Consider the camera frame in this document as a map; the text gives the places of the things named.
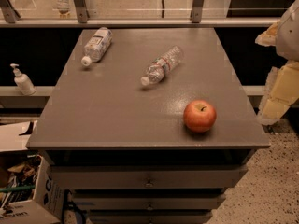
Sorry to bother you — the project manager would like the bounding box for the clear water bottle red label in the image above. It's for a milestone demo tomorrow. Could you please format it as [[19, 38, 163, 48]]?
[[140, 46, 184, 86]]

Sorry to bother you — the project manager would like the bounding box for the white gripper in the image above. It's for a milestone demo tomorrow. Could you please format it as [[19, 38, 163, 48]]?
[[255, 0, 299, 125]]

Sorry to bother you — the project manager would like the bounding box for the red apple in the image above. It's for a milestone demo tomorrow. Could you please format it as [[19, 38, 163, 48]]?
[[183, 100, 217, 133]]

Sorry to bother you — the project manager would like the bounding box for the cardboard box with clutter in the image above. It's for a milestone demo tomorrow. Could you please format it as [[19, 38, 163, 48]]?
[[0, 121, 64, 224]]

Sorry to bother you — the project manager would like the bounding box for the white pump dispenser bottle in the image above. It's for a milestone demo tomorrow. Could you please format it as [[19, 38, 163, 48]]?
[[10, 63, 36, 95]]

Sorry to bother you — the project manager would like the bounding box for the metal railing frame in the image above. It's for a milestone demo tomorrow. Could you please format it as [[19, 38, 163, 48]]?
[[0, 0, 294, 28]]

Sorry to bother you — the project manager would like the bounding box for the water bottle white label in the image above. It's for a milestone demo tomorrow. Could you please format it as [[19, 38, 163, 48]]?
[[81, 27, 112, 67]]

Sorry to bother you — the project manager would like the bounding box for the grey drawer cabinet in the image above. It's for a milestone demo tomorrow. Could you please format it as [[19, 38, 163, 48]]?
[[27, 28, 269, 224]]

